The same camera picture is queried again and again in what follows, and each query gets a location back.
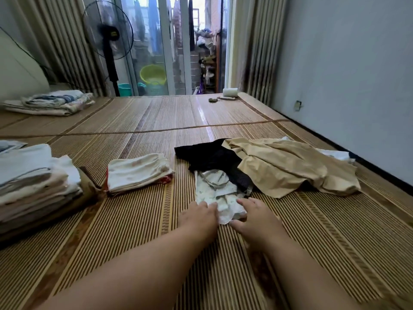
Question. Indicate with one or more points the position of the person's right hand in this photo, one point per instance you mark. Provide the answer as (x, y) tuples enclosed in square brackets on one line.
[(258, 226)]

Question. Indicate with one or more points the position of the person's left hand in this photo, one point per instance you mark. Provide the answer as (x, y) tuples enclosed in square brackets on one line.
[(199, 224)]

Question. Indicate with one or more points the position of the red patterned garment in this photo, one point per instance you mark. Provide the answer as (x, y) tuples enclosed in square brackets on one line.
[(166, 180)]

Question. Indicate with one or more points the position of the tan beige garment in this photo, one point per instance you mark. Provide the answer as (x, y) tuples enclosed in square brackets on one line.
[(290, 164)]

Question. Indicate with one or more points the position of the black red garment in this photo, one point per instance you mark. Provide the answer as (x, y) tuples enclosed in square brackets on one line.
[(206, 155)]

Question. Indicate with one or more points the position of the cream patterned pants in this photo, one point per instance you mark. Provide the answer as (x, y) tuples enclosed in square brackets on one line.
[(139, 171)]

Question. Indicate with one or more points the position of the small floral white garment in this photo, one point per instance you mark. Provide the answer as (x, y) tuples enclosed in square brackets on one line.
[(335, 155)]

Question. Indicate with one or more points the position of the olive tan shorts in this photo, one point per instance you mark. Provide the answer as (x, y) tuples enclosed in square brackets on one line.
[(90, 197)]

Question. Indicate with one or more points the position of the bamboo bed mat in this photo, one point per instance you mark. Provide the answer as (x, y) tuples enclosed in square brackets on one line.
[(142, 116)]

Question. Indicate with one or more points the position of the person's right forearm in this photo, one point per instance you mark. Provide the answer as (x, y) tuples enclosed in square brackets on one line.
[(303, 281)]

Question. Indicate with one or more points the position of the person's left forearm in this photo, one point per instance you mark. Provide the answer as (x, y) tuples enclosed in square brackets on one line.
[(122, 281)]

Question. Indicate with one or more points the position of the small dark object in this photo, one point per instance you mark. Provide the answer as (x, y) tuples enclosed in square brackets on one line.
[(212, 100)]

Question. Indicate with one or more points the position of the white paper roll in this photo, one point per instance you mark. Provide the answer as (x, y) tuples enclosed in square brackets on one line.
[(230, 92)]

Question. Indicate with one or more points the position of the small teal bucket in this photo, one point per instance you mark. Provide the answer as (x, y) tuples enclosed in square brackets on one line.
[(124, 90)]

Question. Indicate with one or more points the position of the yellow green basin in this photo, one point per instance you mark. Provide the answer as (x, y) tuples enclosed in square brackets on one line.
[(153, 74)]

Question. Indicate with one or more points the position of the cluttered balcony shelf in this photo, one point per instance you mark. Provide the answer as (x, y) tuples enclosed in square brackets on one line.
[(206, 61)]

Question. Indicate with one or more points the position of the beige patterned curtain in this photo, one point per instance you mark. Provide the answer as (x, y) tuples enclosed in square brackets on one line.
[(264, 48), (58, 42)]

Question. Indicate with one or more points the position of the sliding glass balcony door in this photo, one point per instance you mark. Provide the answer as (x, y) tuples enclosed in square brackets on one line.
[(168, 35)]

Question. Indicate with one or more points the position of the folded striped blanket stack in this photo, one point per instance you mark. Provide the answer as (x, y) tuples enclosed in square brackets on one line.
[(48, 103)]

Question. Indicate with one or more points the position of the blue plaid pillow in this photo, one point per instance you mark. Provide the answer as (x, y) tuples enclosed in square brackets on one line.
[(10, 146)]

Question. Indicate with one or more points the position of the black standing fan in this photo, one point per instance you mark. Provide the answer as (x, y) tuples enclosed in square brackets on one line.
[(106, 29)]

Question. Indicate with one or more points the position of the cream padded headboard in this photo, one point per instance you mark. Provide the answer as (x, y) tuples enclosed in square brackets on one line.
[(19, 74)]

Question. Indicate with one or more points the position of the white wall socket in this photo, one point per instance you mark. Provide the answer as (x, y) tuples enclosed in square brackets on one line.
[(298, 105)]

